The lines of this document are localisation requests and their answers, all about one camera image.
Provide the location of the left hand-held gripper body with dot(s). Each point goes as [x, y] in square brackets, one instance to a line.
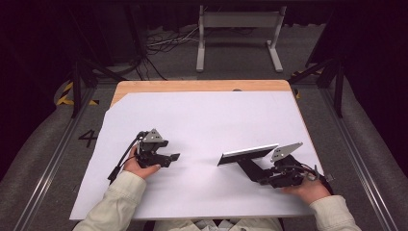
[149, 154]

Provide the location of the white metal stand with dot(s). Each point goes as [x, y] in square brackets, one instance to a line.
[239, 20]

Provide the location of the black panel with silver edges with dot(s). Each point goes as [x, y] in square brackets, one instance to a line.
[247, 152]

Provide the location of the yellow black floor tape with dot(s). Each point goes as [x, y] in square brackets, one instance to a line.
[298, 94]
[65, 96]

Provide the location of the person's left hand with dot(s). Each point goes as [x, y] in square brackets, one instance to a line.
[138, 170]

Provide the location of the black metal stand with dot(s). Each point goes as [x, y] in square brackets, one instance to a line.
[77, 86]
[336, 86]

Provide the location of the person's torso in pale jacket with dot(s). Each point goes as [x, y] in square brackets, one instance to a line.
[224, 225]

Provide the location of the white paper sheet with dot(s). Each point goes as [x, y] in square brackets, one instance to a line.
[205, 122]

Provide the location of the person's right hand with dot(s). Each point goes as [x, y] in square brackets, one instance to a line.
[309, 192]

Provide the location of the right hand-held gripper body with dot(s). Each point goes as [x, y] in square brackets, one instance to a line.
[287, 174]

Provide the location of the aluminium floor rail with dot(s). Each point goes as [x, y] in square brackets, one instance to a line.
[54, 160]
[359, 160]

